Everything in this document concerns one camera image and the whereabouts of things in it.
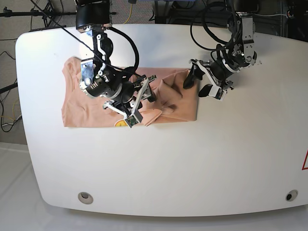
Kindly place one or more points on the left table grommet hole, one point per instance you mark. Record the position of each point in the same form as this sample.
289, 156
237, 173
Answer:
85, 198

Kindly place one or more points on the table grommet hole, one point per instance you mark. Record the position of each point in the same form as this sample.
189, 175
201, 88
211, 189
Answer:
292, 195
85, 198

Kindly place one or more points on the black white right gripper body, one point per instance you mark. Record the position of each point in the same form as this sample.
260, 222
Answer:
130, 97

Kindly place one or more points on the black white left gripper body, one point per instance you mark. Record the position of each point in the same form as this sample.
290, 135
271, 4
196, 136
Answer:
216, 73

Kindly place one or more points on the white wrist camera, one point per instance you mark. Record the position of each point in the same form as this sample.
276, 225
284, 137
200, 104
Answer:
217, 92
133, 119

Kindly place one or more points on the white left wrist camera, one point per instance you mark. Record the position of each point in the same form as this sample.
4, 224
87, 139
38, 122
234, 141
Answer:
217, 92

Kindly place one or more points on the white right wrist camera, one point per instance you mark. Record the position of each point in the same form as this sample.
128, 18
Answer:
133, 119

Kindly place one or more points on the right table grommet hole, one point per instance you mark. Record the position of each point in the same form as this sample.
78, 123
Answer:
292, 195

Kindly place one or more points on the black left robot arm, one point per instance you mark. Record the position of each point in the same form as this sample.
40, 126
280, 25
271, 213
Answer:
232, 55

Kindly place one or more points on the peach pink T-shirt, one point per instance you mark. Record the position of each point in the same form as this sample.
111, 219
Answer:
173, 102

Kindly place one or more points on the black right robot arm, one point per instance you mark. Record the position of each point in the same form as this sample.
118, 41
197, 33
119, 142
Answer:
99, 78

